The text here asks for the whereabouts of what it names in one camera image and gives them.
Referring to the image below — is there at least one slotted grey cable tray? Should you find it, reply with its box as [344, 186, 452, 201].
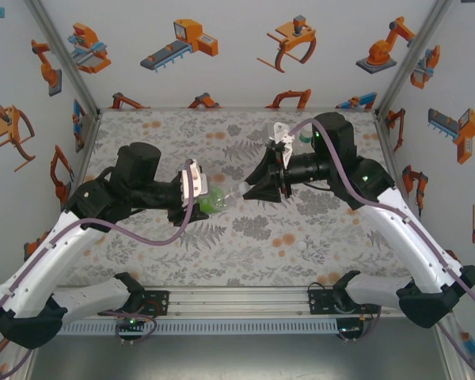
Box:
[57, 318, 340, 336]

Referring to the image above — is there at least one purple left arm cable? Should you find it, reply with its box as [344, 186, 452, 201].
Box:
[0, 160, 197, 377]

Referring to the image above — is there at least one short purple base cable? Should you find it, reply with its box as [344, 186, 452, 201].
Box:
[336, 304, 383, 344]
[114, 308, 159, 346]

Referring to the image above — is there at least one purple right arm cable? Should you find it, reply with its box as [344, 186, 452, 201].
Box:
[285, 117, 475, 379]

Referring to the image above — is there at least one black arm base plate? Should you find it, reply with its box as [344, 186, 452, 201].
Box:
[140, 290, 171, 317]
[306, 290, 337, 317]

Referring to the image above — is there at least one floral fern print tablecloth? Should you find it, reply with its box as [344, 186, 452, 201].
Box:
[59, 109, 419, 288]

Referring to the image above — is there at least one aluminium frame post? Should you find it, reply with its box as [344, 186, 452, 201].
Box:
[23, 0, 102, 116]
[375, 0, 454, 118]

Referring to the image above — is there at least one clear cup with green liquid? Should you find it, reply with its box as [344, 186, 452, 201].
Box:
[196, 182, 246, 217]

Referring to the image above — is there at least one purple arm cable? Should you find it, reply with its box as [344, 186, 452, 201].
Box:
[285, 117, 475, 379]
[0, 160, 197, 377]

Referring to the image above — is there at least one clear bottle with butterfly label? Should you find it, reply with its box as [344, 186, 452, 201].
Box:
[294, 123, 317, 154]

